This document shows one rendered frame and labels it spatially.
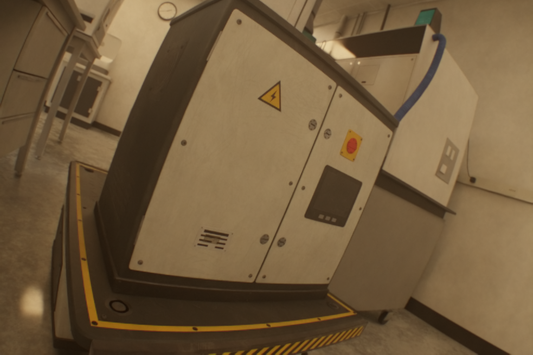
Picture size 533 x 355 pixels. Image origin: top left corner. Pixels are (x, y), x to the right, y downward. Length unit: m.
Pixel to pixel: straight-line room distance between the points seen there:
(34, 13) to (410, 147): 1.57
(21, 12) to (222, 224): 1.05
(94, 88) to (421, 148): 4.07
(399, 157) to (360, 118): 0.61
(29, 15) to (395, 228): 1.69
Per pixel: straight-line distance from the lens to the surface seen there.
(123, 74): 5.17
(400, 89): 1.31
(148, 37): 5.27
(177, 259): 0.51
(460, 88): 1.70
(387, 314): 1.78
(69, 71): 2.17
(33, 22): 1.23
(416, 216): 1.47
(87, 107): 4.51
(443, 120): 1.54
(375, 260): 1.34
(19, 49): 1.22
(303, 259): 0.69
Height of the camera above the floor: 0.61
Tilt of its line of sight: 1 degrees up
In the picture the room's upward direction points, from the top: 23 degrees clockwise
